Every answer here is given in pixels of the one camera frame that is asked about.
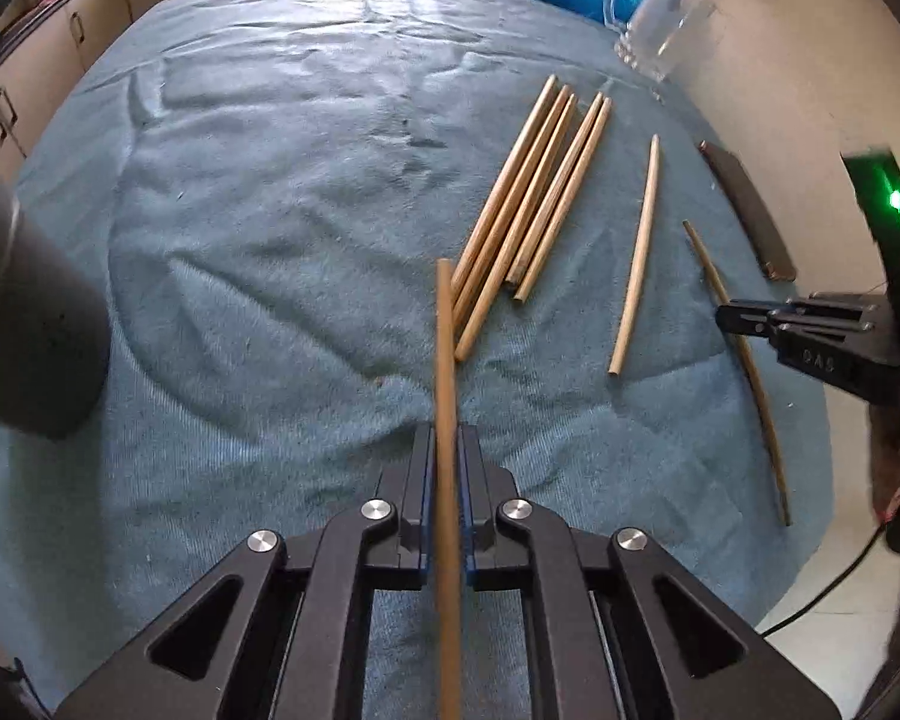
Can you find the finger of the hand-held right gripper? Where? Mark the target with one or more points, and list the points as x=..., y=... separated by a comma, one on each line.
x=825, y=360
x=832, y=305

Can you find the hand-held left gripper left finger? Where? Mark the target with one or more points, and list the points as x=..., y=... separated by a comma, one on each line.
x=420, y=495

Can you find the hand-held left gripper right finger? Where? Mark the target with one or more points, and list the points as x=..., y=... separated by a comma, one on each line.
x=471, y=495

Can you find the dark thin chopstick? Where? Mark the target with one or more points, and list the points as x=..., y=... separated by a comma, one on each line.
x=765, y=405

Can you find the long brown chopstick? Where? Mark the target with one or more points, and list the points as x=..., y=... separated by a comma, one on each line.
x=445, y=390

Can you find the bunch of wooden chopsticks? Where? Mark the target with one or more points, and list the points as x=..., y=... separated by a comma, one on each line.
x=532, y=240

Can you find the dark grey chopstick holder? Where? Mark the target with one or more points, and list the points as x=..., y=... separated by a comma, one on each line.
x=30, y=315

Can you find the black smartphone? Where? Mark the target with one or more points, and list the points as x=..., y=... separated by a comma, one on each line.
x=750, y=210

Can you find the blue towel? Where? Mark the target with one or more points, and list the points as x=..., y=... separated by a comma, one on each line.
x=270, y=240

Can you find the clear glass mug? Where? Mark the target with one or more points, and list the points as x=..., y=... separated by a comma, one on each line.
x=664, y=22

